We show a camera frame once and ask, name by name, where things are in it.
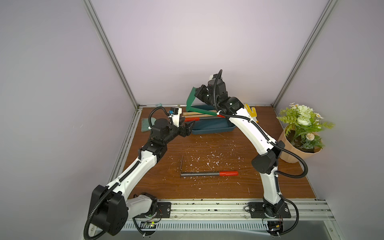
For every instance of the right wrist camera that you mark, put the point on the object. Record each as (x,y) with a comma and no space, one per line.
(213,78)

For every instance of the aluminium front rail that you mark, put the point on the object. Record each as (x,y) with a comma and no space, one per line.
(240,215)

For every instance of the green hand brush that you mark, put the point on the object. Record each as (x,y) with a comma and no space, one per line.
(145,124)

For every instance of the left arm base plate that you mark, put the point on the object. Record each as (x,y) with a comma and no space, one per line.
(157,210)

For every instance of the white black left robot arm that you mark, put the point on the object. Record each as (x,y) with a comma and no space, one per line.
(110,205)

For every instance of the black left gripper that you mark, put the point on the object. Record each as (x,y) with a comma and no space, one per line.
(185,132)

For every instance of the wooden handle small hoe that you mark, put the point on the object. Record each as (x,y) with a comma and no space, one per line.
(198,113)

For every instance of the green tool red grip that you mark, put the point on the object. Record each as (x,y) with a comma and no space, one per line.
(199,100)

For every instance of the yellow white work glove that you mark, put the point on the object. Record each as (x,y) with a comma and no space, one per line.
(252,112)

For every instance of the grey tool red grip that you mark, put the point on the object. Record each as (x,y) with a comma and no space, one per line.
(206,174)
(203,118)

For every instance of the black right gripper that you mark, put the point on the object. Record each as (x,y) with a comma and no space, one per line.
(202,93)

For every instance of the tan ribbed flower pot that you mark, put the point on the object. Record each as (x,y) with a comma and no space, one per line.
(288,146)

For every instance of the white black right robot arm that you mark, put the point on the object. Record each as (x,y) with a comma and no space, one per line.
(269,150)

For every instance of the green artificial flower plant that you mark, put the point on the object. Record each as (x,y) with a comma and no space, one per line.
(303,126)

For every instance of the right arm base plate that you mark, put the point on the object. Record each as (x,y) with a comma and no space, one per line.
(259,210)

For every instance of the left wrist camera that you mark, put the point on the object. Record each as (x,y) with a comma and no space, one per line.
(175,116)

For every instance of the teal plastic storage box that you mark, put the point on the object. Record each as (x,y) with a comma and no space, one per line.
(212,126)

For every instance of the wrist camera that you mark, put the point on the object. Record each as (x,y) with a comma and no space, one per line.
(175,116)
(213,78)

